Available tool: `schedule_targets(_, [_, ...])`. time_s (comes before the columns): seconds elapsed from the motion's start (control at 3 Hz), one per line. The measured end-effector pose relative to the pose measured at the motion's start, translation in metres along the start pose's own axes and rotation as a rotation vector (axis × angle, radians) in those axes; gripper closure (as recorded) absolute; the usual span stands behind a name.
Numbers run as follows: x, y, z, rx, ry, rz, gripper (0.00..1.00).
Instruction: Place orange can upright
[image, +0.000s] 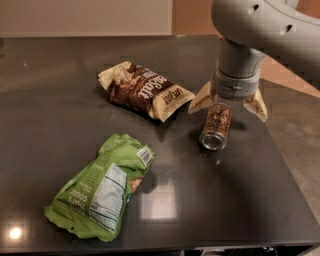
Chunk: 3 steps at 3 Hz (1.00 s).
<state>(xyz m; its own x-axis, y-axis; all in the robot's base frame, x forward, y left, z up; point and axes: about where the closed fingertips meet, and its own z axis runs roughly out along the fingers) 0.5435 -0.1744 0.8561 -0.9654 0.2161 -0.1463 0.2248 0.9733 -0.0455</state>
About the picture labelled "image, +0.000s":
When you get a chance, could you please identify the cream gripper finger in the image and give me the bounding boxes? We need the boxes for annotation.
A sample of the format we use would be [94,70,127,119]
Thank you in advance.
[188,82,216,114]
[243,90,268,122]

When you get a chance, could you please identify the orange soda can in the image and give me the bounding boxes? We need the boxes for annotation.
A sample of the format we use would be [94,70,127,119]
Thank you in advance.
[199,103,232,151]

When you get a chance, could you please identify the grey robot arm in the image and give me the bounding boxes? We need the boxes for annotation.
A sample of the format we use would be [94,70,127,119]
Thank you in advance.
[188,0,320,121]

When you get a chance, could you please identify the brown cream chip bag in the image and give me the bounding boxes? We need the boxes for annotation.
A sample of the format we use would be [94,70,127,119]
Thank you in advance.
[98,61,195,122]

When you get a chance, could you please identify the green snack bag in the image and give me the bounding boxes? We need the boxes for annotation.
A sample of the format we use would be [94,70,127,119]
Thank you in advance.
[44,134,155,242]

